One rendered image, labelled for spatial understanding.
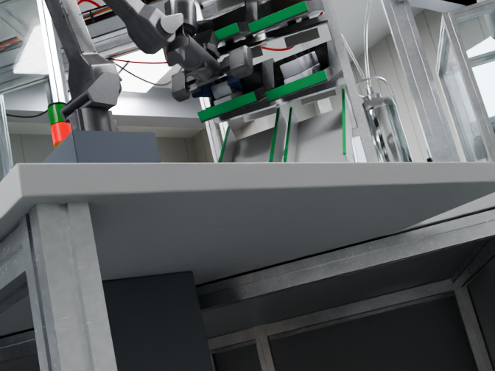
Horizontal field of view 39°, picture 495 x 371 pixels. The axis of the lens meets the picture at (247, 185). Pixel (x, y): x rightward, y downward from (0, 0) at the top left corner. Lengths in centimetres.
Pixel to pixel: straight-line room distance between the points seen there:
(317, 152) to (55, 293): 96
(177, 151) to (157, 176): 608
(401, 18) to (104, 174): 224
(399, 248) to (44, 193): 74
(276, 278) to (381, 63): 472
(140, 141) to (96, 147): 8
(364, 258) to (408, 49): 161
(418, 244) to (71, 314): 73
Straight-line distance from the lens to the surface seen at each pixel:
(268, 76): 161
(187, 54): 137
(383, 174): 81
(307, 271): 120
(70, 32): 121
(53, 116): 181
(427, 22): 560
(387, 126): 226
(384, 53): 584
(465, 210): 119
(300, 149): 151
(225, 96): 147
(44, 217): 59
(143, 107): 549
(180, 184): 64
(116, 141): 108
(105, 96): 115
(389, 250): 119
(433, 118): 262
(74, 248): 59
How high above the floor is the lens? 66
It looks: 15 degrees up
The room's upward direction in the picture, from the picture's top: 13 degrees counter-clockwise
